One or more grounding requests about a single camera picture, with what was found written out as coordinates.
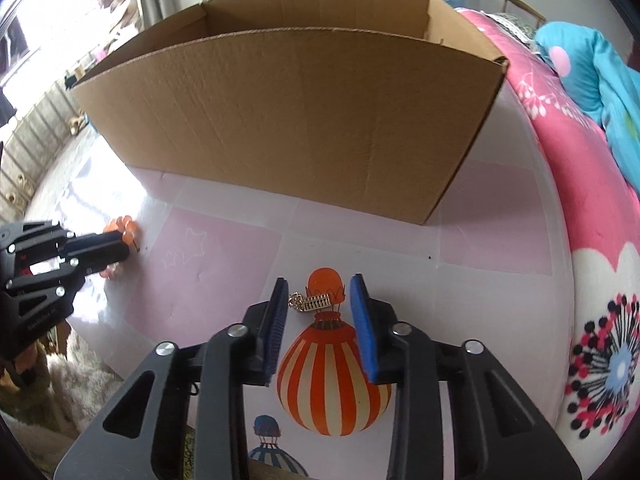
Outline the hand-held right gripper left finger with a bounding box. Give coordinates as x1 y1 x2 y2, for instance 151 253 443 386
54 276 291 480

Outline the metal window railing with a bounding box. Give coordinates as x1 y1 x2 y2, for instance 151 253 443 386
0 80 86 211

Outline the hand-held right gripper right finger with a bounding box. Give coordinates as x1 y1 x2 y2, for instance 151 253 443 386
349 273 583 480

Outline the pink orange bead bracelet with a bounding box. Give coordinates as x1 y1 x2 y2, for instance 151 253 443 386
99 215 141 281

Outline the brown cardboard box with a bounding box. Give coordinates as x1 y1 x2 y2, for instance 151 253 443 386
70 0 511 226

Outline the white fluffy fleece cloth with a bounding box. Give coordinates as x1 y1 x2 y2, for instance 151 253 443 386
0 330 126 441

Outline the light blue quilt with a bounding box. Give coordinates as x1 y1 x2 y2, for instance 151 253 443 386
534 20 640 176

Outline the wooden chair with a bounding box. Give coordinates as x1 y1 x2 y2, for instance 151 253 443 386
501 0 547 31

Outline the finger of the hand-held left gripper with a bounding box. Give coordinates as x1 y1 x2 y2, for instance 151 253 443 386
0 220 132 266
0 247 132 361

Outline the small metal abacus charm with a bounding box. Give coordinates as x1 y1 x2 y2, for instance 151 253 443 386
288 290 347 315

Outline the pink floral bed sheet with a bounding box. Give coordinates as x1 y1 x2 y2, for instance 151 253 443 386
452 7 640 456

